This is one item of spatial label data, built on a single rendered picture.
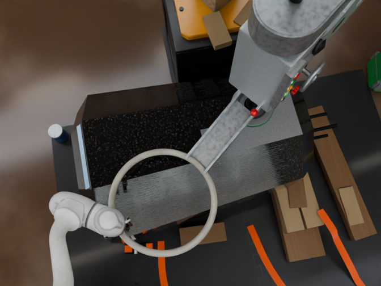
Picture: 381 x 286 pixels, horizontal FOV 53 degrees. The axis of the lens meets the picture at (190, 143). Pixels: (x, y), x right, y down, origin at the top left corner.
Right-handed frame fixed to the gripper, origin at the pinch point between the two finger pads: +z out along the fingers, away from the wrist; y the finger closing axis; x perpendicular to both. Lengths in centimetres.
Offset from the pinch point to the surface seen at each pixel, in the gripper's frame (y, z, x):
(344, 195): 133, 70, -51
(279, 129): 91, -5, -1
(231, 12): 114, 1, 72
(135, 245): 2.5, -11.2, -10.1
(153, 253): 7.2, -11.2, -17.1
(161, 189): 26.6, 7.1, 7.9
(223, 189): 54, 13, -9
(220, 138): 60, -14, 9
